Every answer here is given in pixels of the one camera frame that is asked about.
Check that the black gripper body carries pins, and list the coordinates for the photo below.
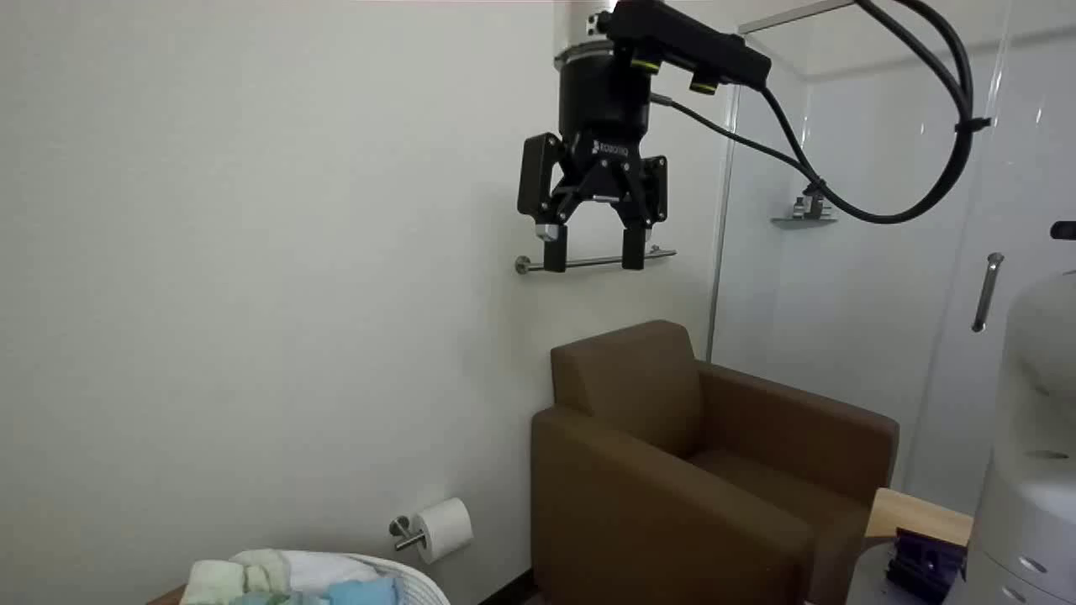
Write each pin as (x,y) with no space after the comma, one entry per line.
(603,95)

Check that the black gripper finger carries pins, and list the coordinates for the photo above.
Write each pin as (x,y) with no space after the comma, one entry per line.
(645,197)
(541,178)

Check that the brown armchair couch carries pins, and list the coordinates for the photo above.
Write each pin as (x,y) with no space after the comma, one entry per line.
(674,493)

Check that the white laundry basket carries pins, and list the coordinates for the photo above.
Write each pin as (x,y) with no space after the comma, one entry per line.
(420,580)

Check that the white and blue towel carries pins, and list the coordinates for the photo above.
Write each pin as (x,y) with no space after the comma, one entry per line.
(336,576)

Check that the metal shower shelf fixture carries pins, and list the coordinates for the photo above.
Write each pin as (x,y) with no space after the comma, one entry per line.
(804,214)

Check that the white toilet paper roll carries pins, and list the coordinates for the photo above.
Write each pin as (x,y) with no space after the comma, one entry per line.
(445,526)

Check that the chrome toilet paper holder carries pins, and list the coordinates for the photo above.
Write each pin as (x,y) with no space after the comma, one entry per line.
(404,532)

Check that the light wooden board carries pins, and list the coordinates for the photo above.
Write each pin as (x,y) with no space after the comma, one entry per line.
(911,515)

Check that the dark purple clamp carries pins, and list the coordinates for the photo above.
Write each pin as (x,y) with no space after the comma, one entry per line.
(930,567)

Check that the metal wall grab bar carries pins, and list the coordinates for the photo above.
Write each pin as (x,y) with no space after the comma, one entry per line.
(594,263)

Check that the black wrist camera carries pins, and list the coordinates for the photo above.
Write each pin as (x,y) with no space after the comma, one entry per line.
(682,40)

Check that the glass shower enclosure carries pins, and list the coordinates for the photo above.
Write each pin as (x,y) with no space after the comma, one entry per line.
(860,303)

